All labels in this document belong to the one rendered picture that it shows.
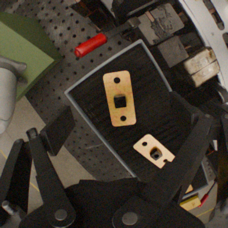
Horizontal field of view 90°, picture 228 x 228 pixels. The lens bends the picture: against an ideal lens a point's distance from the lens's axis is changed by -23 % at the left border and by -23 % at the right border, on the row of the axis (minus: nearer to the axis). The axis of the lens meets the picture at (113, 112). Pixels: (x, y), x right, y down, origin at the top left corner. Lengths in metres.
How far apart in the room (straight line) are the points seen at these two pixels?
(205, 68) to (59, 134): 0.30
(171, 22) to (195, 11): 0.14
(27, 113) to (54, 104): 1.13
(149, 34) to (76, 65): 0.47
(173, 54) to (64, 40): 0.55
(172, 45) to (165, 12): 0.07
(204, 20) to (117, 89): 0.33
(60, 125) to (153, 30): 0.24
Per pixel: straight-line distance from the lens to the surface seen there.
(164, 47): 0.28
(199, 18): 0.44
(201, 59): 0.33
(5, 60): 0.63
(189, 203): 0.47
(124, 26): 0.28
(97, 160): 0.92
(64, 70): 0.73
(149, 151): 0.27
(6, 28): 0.58
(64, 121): 0.18
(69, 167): 2.09
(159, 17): 0.31
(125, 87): 0.21
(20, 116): 2.02
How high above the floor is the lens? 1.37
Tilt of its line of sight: 67 degrees down
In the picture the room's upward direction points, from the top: 169 degrees counter-clockwise
